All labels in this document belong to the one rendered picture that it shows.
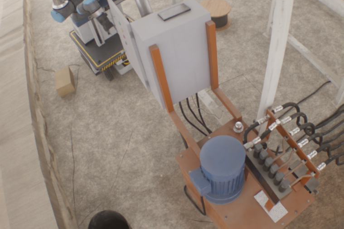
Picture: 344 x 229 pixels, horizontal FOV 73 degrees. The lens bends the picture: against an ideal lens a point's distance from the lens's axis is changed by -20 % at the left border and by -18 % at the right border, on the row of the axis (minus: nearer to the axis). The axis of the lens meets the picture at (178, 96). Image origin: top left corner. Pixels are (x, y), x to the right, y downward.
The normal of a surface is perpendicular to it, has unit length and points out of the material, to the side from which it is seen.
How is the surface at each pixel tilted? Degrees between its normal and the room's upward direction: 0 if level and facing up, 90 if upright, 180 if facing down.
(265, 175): 0
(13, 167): 0
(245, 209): 0
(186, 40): 90
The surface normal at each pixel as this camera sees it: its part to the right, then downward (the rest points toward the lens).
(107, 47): -0.13, -0.60
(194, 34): 0.47, 0.66
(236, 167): 0.14, -0.35
